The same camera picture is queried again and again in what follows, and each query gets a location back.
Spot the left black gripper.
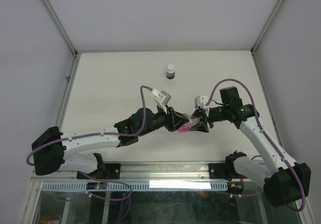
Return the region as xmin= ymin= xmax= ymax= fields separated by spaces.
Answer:
xmin=138 ymin=104 xmax=188 ymax=137

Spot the clear pill bottle orange cap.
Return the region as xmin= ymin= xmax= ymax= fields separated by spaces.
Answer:
xmin=183 ymin=113 xmax=200 ymax=128

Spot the pink pill organizer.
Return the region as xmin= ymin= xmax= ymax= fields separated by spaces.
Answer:
xmin=177 ymin=125 xmax=194 ymax=133

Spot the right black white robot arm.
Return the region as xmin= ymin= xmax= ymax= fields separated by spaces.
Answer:
xmin=190 ymin=87 xmax=311 ymax=207

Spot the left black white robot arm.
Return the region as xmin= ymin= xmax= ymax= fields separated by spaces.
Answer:
xmin=30 ymin=107 xmax=189 ymax=178

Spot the white capped blue bottle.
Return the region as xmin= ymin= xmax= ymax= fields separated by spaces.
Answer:
xmin=166 ymin=64 xmax=176 ymax=79

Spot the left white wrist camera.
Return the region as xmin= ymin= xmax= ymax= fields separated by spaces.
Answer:
xmin=151 ymin=88 xmax=171 ymax=114

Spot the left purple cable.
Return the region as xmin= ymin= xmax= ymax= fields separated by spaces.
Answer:
xmin=26 ymin=85 xmax=156 ymax=204

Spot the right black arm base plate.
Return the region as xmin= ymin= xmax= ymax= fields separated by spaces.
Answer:
xmin=208 ymin=163 xmax=239 ymax=181

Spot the aluminium mounting rail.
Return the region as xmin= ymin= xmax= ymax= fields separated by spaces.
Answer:
xmin=31 ymin=160 xmax=301 ymax=182

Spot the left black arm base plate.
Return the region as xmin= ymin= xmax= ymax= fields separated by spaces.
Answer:
xmin=88 ymin=163 xmax=121 ymax=180

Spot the grey slotted cable duct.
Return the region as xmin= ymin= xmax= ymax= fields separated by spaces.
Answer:
xmin=42 ymin=180 xmax=228 ymax=192

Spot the right aluminium frame post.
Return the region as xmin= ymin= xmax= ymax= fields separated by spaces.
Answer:
xmin=250 ymin=0 xmax=286 ymax=55

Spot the aluminium frame post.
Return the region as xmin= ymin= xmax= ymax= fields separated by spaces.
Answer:
xmin=40 ymin=0 xmax=78 ymax=58
xmin=250 ymin=0 xmax=286 ymax=55

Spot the left aluminium frame post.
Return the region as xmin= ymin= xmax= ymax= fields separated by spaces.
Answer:
xmin=40 ymin=0 xmax=78 ymax=58

